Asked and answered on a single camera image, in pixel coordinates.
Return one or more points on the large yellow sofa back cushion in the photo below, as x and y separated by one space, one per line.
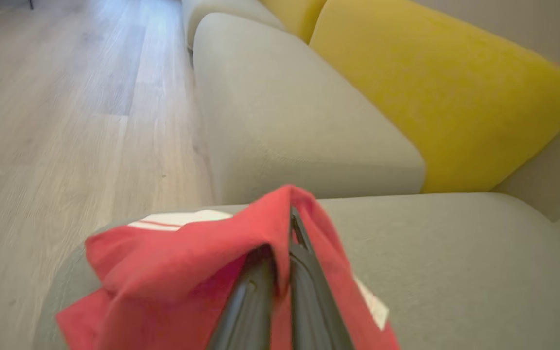
430 92

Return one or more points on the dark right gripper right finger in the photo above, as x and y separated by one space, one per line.
314 311

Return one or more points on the red and white garment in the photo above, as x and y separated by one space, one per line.
183 262

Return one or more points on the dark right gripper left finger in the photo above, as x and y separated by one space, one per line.
248 311

